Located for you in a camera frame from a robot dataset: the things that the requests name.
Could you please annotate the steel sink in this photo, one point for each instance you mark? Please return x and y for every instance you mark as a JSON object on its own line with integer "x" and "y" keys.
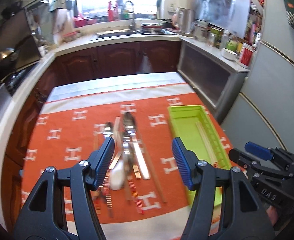
{"x": 107, "y": 34}

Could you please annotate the steel kitchen faucet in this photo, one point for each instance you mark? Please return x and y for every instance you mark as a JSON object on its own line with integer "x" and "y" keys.
{"x": 129, "y": 14}

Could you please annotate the operator right hand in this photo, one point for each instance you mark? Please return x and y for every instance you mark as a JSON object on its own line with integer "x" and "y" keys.
{"x": 272, "y": 214}

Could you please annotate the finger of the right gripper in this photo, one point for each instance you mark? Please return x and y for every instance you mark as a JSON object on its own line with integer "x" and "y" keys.
{"x": 262, "y": 151}
{"x": 252, "y": 164}

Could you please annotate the large steel spoon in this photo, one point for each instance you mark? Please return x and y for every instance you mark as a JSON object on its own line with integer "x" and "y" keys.
{"x": 129, "y": 126}

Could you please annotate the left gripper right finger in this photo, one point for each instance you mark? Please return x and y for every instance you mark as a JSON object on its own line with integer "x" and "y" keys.
{"x": 242, "y": 213}

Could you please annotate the long diagonal bamboo chopstick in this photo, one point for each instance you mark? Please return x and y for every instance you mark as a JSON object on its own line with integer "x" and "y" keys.
{"x": 105, "y": 186}

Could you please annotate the plastic bag on cabinet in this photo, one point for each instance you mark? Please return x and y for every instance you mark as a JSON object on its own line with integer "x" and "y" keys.
{"x": 144, "y": 66}

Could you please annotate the green plastic utensil tray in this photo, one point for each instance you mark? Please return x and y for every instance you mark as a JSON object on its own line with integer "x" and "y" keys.
{"x": 183, "y": 121}

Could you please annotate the wooden cutting board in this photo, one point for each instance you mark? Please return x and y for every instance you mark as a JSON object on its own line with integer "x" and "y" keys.
{"x": 62, "y": 22}

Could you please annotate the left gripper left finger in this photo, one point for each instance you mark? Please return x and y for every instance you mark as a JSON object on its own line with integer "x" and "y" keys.
{"x": 43, "y": 213}

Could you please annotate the black wok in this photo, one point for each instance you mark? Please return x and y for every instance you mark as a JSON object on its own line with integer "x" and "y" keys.
{"x": 9, "y": 54}

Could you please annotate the red canister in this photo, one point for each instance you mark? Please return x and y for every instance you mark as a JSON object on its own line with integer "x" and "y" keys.
{"x": 246, "y": 54}

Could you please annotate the red-tipped bamboo chopstick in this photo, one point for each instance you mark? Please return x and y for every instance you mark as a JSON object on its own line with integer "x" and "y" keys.
{"x": 210, "y": 151}

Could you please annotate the steel electric kettle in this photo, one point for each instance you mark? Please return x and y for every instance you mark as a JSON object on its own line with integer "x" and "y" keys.
{"x": 183, "y": 21}

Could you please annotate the brown wooden chopstick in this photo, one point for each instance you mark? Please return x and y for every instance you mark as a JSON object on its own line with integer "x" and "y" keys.
{"x": 152, "y": 169}

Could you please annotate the red bottle on windowsill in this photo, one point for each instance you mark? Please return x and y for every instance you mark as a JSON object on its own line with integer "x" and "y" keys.
{"x": 110, "y": 12}

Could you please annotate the orange H-pattern towel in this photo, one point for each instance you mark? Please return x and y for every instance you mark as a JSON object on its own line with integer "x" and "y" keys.
{"x": 64, "y": 135}

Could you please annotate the steel pans by sink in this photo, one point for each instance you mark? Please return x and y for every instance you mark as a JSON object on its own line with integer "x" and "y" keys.
{"x": 152, "y": 27}

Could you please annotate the white bowl on counter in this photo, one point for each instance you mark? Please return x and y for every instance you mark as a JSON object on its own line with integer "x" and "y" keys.
{"x": 228, "y": 54}

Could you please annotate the white ceramic spoon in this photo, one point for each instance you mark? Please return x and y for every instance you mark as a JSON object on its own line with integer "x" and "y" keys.
{"x": 117, "y": 176}

